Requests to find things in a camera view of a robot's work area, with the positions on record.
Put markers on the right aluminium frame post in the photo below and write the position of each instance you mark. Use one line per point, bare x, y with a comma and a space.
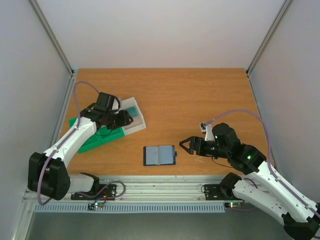
269, 34

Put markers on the white plastic tray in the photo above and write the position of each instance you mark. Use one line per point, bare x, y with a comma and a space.
138, 123

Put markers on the aluminium frame post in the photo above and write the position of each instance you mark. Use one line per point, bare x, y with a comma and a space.
269, 34
46, 26

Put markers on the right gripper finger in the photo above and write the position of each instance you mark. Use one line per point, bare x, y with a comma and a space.
189, 140
189, 149

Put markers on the aluminium front rail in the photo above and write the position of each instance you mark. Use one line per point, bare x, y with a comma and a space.
162, 188

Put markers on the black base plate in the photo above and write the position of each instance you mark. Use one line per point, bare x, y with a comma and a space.
212, 192
110, 192

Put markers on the right small circuit board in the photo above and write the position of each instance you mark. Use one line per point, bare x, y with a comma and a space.
231, 205

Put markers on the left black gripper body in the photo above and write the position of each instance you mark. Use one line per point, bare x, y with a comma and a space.
117, 122

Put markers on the teal card in white tray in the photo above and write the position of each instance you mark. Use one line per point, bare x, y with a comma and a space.
133, 112

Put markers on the green plastic tray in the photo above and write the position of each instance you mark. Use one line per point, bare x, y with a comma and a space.
100, 140

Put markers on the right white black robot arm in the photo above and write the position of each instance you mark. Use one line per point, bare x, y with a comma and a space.
262, 185

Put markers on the left small circuit board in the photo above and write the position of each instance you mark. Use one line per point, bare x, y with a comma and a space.
95, 205

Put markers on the dark blue card holder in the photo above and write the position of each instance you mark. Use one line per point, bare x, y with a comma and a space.
159, 155

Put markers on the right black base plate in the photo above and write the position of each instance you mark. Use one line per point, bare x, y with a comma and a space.
212, 192

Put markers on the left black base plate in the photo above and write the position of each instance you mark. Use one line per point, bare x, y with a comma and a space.
110, 192

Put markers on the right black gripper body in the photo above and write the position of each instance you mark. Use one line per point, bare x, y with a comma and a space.
196, 145

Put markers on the grey slotted cable duct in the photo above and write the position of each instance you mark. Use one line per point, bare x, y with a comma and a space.
131, 208

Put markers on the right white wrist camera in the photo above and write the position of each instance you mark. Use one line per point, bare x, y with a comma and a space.
207, 130

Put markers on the left aluminium frame post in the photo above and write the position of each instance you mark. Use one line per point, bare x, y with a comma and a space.
46, 26

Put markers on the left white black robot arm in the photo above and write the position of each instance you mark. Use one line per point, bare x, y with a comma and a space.
47, 171

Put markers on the small circuit board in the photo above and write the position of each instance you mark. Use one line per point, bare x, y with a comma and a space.
95, 205
231, 205

